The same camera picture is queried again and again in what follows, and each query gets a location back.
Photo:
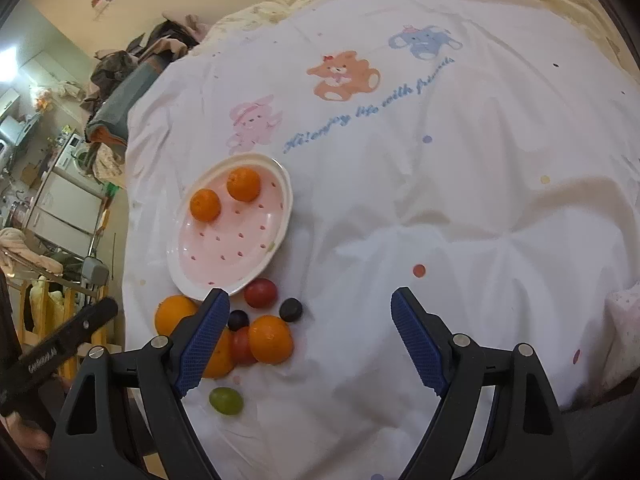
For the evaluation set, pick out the beige towel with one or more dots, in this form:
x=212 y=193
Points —
x=25 y=250

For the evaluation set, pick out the white printed blanket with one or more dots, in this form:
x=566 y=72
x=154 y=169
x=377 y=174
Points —
x=400 y=210

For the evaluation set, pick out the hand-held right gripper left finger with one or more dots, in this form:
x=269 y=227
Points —
x=202 y=345

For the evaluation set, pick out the grey folded cloth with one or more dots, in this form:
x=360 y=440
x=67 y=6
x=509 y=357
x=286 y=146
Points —
x=120 y=102

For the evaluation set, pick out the wall sticker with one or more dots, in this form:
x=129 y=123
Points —
x=102 y=2

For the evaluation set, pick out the small mandarin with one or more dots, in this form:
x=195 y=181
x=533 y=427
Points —
x=205 y=205
x=244 y=184

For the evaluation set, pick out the cream lace cloth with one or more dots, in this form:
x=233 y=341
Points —
x=107 y=165

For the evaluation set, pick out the wooden rack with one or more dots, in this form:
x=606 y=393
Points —
x=50 y=310

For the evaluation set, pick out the large orange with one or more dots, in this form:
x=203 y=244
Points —
x=270 y=339
x=220 y=360
x=172 y=312

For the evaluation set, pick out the grey box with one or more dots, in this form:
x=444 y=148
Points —
x=94 y=270

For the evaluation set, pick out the green grape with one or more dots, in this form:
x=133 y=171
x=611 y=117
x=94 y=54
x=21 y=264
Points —
x=226 y=401

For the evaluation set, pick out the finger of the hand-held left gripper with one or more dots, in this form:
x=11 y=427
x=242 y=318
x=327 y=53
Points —
x=50 y=352

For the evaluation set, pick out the white cabinet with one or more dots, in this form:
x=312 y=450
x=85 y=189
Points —
x=65 y=210

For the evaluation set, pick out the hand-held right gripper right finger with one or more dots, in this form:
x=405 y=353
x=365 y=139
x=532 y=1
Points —
x=420 y=345

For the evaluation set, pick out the red cherry tomato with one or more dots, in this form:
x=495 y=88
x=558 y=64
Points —
x=260 y=292
x=242 y=346

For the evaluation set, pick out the pile of clothes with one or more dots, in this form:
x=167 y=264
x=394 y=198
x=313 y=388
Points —
x=160 y=40

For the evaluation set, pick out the white washing machine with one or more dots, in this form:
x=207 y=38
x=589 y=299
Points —
x=75 y=157

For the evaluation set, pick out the pink dotted oval plate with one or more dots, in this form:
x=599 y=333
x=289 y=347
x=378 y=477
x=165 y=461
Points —
x=235 y=250

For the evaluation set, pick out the pink patterned cloth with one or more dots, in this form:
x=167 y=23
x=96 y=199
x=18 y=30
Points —
x=622 y=335

